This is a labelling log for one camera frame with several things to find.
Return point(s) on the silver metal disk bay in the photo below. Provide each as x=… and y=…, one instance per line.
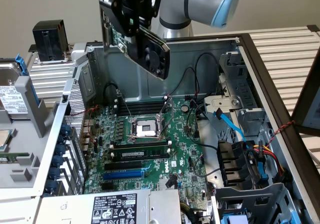
x=250, y=204

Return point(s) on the green Dell motherboard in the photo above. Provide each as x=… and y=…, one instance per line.
x=180, y=131

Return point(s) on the black RAM slot bank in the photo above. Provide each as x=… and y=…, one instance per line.
x=142, y=108

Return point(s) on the black CPU cooler block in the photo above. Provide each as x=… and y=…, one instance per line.
x=47, y=42

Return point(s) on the CPU socket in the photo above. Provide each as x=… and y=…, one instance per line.
x=145, y=130

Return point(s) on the blue hard disk rail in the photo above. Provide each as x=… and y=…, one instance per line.
x=21, y=64

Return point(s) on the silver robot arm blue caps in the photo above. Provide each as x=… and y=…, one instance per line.
x=180, y=2

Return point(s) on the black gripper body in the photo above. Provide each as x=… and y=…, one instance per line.
x=135, y=4

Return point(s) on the grey metal PC case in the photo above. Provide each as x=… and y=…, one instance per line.
x=190, y=67

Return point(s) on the metal socket cover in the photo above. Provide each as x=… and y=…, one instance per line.
x=168, y=106

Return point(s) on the grey metal optical bay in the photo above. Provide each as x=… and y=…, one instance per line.
x=240, y=89

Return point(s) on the silver hard disk white label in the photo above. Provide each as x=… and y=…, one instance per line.
x=12, y=99

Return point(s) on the black graphics card green board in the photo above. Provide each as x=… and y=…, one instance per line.
x=155, y=57

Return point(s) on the blue card retainer clip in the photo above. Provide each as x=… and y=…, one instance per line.
x=66, y=130
x=58, y=161
x=60, y=150
x=54, y=173
x=51, y=186

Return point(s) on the blue disk carrier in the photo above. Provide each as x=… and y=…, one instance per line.
x=235, y=220

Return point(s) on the loose green RAM stick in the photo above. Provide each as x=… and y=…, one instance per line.
x=15, y=155

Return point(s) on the round coin battery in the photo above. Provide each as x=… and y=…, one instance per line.
x=184, y=108

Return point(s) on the silver CPU chip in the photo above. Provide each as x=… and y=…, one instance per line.
x=6, y=140

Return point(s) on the long black expansion slot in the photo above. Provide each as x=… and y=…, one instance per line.
x=122, y=165

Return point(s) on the silver power supply unit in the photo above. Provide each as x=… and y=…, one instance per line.
x=75, y=206

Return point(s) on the black plastic fan shroud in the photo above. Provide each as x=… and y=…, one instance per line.
x=230, y=164

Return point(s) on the short black expansion slot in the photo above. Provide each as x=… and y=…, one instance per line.
x=107, y=186

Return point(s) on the black case latch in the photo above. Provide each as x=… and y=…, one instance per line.
x=65, y=98

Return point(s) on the grey plastic parts rack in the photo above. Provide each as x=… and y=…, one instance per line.
x=27, y=139

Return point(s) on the silver chipset heat sink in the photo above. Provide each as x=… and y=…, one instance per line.
x=162, y=184

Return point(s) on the blue expansion slot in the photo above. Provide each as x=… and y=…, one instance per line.
x=122, y=176

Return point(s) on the silver metal drive bracket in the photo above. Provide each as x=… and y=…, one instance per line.
x=222, y=104

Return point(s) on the thin metal locking lever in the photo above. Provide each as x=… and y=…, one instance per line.
x=127, y=108

